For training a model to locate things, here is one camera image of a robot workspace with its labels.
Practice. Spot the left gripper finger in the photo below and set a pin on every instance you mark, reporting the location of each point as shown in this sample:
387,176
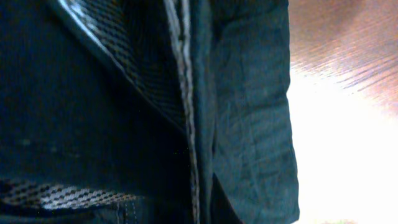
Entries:
221,209

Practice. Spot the black shorts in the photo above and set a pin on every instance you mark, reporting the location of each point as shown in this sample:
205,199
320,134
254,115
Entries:
122,111

